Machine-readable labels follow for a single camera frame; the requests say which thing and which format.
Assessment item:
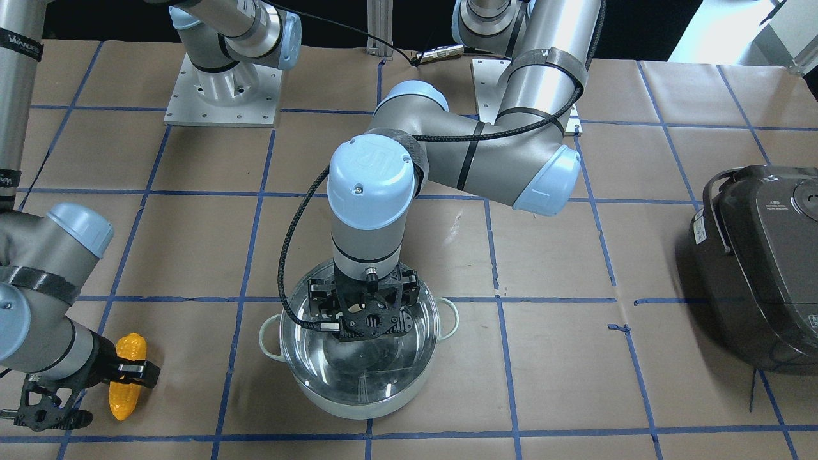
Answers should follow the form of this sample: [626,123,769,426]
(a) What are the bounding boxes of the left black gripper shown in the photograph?
[307,262,420,342]

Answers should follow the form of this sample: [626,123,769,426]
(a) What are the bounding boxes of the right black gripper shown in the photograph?
[1,332,161,432]

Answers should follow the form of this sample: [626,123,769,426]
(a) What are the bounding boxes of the yellow corn cob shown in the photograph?
[107,333,148,421]

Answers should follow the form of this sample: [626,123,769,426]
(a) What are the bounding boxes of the glass pot lid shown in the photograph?
[279,259,440,406]

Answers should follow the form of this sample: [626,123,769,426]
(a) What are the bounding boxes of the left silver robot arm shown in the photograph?
[284,1,606,341]

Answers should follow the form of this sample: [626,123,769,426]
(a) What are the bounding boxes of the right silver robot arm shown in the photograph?
[1,1,160,431]

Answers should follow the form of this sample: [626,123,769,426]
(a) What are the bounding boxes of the pale green electric pot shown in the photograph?
[259,259,460,420]

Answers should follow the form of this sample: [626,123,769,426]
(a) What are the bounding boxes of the black rice cooker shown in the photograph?
[690,165,817,376]

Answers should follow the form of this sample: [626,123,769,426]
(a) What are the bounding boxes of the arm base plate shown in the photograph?
[471,59,581,136]
[164,56,284,128]

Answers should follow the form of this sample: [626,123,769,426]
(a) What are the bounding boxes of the aluminium frame post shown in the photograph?
[366,0,394,60]

